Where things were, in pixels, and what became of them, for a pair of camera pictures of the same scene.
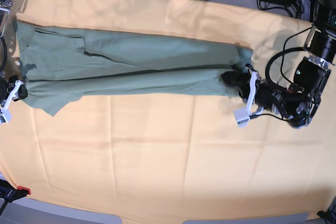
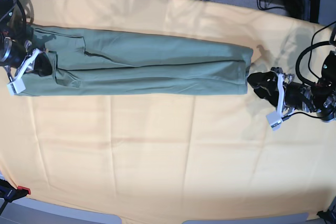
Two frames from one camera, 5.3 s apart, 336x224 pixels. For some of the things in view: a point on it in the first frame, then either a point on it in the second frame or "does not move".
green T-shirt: x=56 y=63 does not move
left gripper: x=6 y=88 to x=15 y=54
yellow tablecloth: x=174 y=158 does not move
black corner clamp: x=329 y=216 does not move
